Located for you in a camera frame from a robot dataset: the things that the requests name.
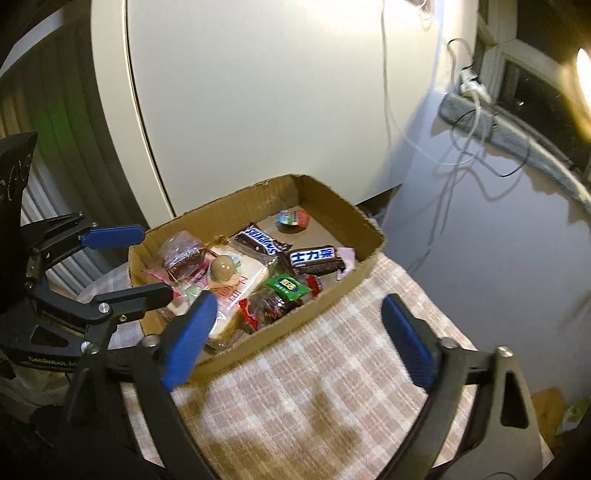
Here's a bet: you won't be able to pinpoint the small clear green candy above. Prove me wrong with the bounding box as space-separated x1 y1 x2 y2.
183 284 202 304

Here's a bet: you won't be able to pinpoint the clear packet dark dates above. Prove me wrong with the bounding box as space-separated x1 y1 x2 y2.
145 230 206 283

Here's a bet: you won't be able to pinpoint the red-edged clear date packet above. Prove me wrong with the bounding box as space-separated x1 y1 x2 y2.
238 274 324 331

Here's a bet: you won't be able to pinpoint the green candy packet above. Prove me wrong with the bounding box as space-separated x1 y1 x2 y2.
264 274 311 302

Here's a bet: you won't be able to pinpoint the green tissue box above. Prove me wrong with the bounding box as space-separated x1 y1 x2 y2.
556 396 591 435

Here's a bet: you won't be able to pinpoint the large clear bread packet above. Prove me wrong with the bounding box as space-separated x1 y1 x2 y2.
158 243 270 350

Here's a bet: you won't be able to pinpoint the wrapped braised egg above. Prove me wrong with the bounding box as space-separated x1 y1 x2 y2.
209 255 235 283

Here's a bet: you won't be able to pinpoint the Snickers bar English label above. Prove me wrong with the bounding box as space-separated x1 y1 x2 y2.
235 223 293 256

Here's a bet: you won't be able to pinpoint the plaid pink table cloth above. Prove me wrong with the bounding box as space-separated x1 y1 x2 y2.
78 250 555 480

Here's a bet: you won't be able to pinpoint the brown cardboard box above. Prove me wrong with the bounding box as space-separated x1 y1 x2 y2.
128 175 385 376

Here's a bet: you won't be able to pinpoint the small round jelly cup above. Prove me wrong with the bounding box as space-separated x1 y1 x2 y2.
276 208 311 234

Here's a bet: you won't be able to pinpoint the Snickers bar Chinese label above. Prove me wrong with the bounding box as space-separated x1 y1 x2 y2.
287 245 346 275

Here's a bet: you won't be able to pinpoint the grey fabric draft strip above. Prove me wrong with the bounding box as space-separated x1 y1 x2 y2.
438 93 590 214

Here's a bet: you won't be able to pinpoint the white power strip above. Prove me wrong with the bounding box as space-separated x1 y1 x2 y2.
459 68 493 105

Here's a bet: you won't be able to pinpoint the white cable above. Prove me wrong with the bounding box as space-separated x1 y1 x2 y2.
380 0 491 167

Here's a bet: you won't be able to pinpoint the ring light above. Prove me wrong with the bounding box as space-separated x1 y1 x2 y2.
575 47 591 112

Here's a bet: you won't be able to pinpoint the black cable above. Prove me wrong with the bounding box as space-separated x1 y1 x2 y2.
445 36 532 179

